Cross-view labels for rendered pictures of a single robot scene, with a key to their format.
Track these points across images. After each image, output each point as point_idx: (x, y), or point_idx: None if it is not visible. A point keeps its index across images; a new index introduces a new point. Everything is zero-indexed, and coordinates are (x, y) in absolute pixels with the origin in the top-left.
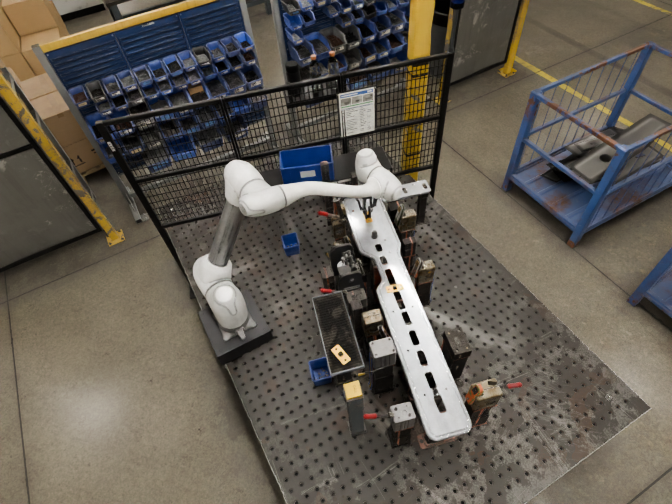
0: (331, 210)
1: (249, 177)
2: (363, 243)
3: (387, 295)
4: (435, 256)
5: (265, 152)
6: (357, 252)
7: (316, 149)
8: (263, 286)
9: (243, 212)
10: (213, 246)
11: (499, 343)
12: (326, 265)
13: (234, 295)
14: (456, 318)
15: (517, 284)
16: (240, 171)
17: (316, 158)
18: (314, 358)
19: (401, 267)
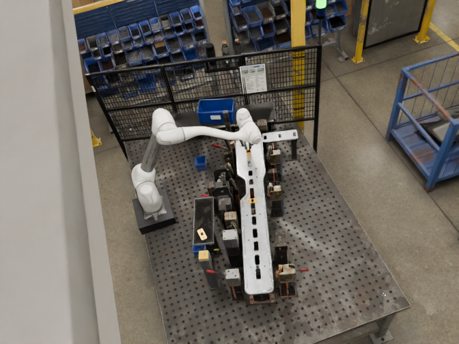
0: None
1: (164, 121)
2: (241, 168)
3: (246, 205)
4: (297, 184)
5: (190, 99)
6: None
7: (224, 100)
8: (177, 189)
9: (158, 141)
10: (143, 159)
11: (322, 248)
12: (211, 180)
13: (151, 191)
14: (298, 228)
15: (348, 211)
16: (160, 116)
17: (225, 106)
18: None
19: (261, 188)
